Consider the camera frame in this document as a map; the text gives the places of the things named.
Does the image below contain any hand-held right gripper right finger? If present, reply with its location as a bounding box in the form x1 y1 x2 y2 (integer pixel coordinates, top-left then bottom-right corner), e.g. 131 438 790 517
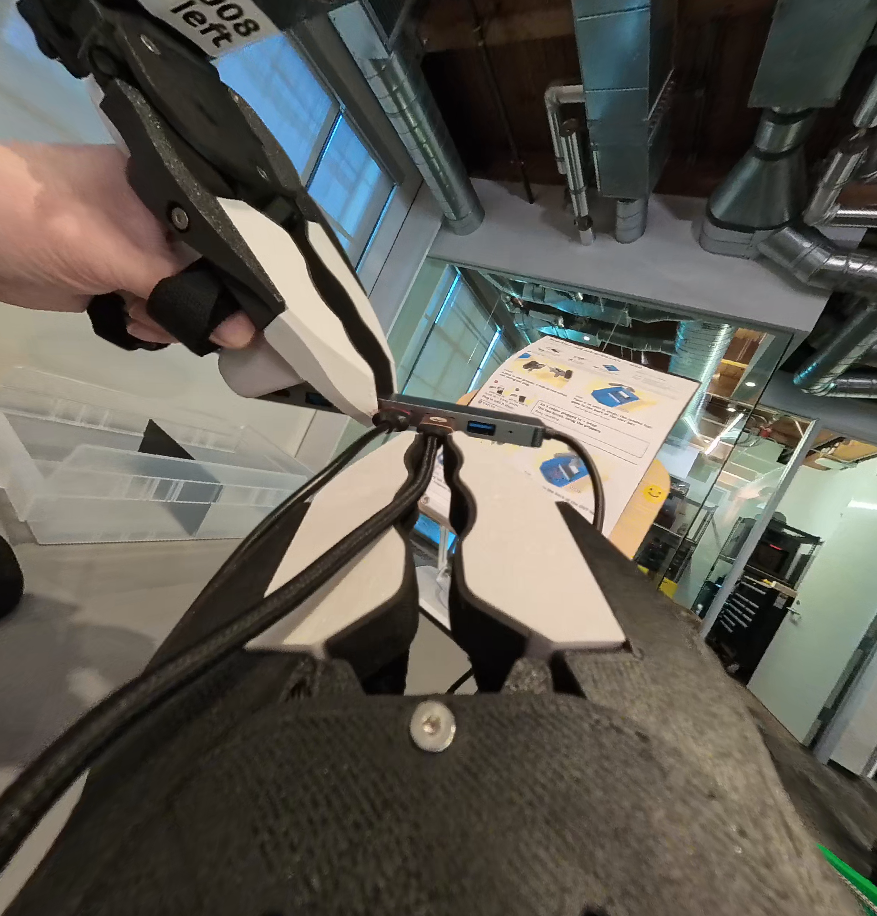
442 435 634 694

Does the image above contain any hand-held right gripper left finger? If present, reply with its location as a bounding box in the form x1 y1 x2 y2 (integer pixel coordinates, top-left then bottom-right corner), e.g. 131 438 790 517
247 433 421 694

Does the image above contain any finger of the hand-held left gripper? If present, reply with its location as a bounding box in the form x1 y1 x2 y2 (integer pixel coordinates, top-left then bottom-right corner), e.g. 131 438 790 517
217 197 381 423
297 213 398 400

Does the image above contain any black usb cable orange plug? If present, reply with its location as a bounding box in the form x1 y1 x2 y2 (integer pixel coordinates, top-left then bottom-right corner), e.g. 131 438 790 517
0 414 455 870

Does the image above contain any black usb cable red plug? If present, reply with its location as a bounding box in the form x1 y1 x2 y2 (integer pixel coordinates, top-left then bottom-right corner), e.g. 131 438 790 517
145 406 412 670

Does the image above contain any grey usb hub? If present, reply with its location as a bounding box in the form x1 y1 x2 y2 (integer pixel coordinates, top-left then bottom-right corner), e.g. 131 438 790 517
256 386 551 449

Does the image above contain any clear plastic box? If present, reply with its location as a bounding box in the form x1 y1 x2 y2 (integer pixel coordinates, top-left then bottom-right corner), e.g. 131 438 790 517
0 365 318 546

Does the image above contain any green plastic bin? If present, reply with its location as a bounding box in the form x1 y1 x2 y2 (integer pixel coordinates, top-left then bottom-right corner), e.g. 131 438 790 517
816 843 877 916

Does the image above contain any person's left hand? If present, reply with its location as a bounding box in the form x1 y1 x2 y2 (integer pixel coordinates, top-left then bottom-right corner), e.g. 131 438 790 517
0 139 258 352

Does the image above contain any large window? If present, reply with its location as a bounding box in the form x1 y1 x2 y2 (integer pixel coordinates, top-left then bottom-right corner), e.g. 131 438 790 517
213 29 400 287

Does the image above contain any black divider plate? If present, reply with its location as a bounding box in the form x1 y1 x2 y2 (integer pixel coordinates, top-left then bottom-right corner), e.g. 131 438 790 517
136 418 196 460

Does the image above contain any printed instruction sheet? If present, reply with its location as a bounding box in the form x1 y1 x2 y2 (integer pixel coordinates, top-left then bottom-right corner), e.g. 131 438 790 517
418 333 702 566

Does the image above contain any black tool cabinet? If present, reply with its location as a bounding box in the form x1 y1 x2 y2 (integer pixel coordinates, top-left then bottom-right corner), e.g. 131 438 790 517
717 511 823 686

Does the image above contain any silver ventilation duct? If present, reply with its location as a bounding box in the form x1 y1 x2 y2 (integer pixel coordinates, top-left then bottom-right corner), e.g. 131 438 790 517
327 0 487 235
699 0 877 260

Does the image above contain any rectangular metal air duct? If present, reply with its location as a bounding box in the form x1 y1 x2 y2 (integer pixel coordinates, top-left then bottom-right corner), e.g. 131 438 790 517
570 0 680 246

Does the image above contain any bent silver duct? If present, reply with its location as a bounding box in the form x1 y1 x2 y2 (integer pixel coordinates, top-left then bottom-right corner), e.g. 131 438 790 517
756 222 877 398

